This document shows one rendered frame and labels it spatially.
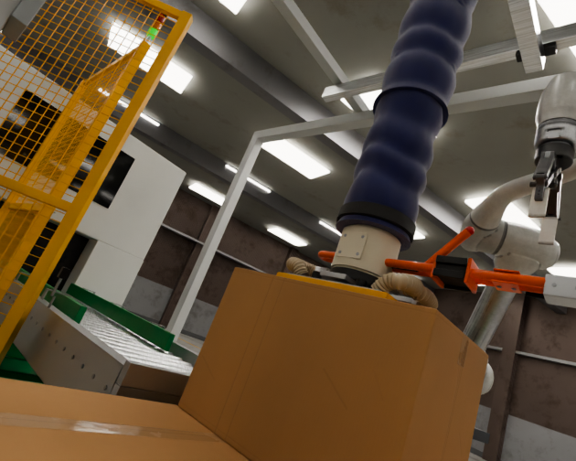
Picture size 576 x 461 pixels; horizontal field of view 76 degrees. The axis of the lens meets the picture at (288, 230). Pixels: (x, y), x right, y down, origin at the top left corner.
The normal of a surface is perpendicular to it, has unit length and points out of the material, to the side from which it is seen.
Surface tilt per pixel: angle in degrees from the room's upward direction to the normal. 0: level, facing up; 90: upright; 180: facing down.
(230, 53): 90
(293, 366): 90
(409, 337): 90
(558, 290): 90
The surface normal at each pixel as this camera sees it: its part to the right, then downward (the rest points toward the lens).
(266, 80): 0.52, -0.07
